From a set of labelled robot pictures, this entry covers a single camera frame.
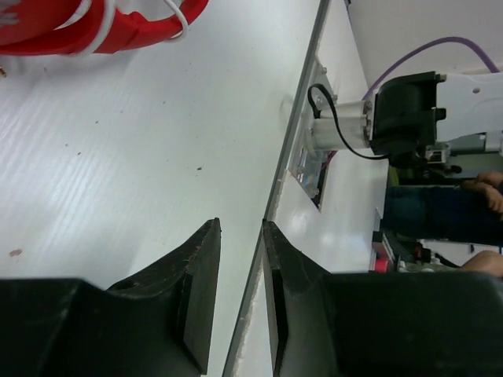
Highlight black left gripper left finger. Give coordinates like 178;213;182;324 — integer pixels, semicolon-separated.
1;219;221;376

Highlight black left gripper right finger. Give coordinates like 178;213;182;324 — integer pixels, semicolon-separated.
262;221;502;376

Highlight white headphone cable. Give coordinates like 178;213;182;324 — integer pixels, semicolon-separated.
58;0;190;56

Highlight red headphones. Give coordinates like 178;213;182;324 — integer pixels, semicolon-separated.
1;1;207;57

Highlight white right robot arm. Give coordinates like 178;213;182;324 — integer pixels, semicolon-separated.
307;71;502;167

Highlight person in blue jeans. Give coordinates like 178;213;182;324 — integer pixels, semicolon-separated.
383;170;503;280

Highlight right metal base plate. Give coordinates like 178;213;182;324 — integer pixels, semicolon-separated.
287;57;337;208

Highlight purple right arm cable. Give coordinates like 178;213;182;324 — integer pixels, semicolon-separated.
361;36;502;103

